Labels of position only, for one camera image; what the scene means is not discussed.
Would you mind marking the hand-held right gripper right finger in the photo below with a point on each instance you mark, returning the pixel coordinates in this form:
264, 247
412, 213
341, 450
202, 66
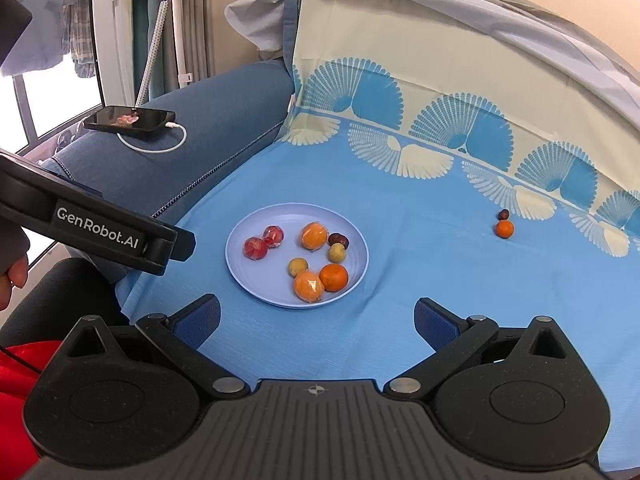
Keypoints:
436, 323

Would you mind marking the white perforated pole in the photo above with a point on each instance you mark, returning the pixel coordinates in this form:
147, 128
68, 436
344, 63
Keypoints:
152, 50

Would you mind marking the grey curtain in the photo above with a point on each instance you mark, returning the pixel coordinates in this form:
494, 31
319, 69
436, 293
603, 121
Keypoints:
195, 15

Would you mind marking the blue fan-print cloth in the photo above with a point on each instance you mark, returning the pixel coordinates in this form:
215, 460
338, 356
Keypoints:
450, 270

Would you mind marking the bare orange tangerine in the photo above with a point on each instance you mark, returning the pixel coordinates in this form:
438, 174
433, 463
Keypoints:
504, 229
334, 277

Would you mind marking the white window frame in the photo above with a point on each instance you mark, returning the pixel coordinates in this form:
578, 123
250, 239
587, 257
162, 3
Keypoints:
115, 35

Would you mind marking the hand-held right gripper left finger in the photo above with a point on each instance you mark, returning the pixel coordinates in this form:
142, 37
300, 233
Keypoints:
197, 323

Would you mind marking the small yellow kumquat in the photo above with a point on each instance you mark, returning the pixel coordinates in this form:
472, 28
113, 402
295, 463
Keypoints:
298, 266
337, 254

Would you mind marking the light blue round plate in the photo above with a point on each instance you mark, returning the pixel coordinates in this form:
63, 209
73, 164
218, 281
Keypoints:
280, 285

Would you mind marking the blue denim sofa armrest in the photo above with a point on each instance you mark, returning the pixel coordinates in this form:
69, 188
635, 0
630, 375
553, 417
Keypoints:
220, 120

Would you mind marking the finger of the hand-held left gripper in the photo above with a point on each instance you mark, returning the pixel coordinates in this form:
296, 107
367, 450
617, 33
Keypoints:
183, 245

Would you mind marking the person's left hand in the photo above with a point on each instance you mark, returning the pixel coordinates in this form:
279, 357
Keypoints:
17, 276

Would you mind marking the red candy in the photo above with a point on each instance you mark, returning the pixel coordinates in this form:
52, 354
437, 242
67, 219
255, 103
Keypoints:
274, 236
255, 248

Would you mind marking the plaid hanging shirt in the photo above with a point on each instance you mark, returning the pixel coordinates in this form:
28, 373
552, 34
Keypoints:
80, 45

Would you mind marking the dried red date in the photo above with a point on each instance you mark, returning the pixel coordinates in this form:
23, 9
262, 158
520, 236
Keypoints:
504, 214
340, 238

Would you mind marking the light blue hanging garment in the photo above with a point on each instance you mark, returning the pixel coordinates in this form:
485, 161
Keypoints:
50, 15

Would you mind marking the black smartphone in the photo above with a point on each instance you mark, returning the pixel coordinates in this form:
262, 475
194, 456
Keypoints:
130, 118

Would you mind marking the plastic-wrapped orange tangerine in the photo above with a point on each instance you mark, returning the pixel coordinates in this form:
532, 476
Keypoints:
314, 236
308, 286

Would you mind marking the red garment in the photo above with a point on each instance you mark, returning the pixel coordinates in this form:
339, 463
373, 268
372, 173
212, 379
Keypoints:
20, 410

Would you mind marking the black angular object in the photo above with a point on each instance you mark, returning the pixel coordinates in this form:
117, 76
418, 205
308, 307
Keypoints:
12, 20

